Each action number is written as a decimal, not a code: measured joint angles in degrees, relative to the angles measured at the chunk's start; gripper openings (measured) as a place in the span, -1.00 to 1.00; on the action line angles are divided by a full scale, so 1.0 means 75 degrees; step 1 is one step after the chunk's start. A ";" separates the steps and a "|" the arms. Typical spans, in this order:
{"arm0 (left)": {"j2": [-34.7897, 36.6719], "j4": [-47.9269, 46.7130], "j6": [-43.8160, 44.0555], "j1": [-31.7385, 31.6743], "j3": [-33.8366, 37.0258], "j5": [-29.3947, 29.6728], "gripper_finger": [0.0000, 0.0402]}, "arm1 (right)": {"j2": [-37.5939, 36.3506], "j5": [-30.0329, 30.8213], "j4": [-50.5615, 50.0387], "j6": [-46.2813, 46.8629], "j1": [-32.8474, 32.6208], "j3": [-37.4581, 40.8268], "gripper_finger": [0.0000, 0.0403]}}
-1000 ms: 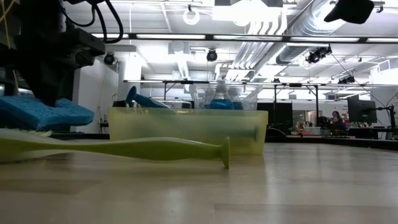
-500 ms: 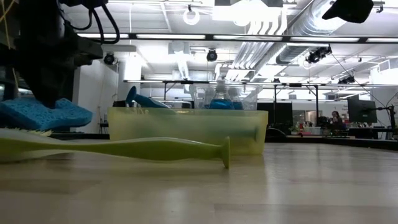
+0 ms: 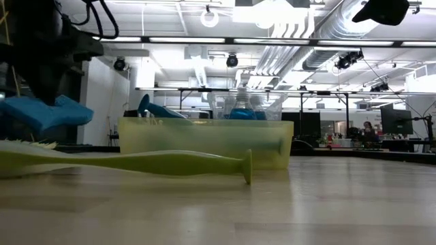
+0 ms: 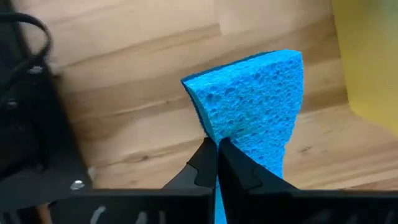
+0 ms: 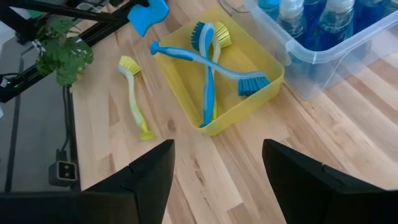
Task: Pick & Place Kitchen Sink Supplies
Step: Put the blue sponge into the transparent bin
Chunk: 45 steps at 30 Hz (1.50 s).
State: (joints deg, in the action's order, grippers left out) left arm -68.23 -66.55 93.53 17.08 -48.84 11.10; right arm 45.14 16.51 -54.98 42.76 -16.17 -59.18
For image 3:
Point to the person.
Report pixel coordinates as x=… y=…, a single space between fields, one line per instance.
x=368 y=127

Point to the clear plastic storage bin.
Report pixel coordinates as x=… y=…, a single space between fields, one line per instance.
x=276 y=105

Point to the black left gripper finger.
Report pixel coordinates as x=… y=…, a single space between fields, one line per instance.
x=47 y=90

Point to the black ceiling camera cluster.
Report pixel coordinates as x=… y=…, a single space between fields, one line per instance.
x=347 y=61

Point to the blue wavy sponge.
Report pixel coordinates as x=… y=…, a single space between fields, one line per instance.
x=68 y=114

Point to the black computer monitor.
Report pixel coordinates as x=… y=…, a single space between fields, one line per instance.
x=396 y=119

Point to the black ceiling spotlight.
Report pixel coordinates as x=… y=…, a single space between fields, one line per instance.
x=119 y=64
x=232 y=60

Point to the black overhead light bar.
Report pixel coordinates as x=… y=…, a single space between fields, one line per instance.
x=230 y=41

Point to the black aluminium table frame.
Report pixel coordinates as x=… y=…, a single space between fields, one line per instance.
x=340 y=152

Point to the black background workstation frame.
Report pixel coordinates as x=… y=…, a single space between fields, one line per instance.
x=323 y=92

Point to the yellow translucent plastic bin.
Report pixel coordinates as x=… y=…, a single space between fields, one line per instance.
x=204 y=136

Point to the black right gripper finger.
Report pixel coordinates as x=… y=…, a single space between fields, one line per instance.
x=385 y=12

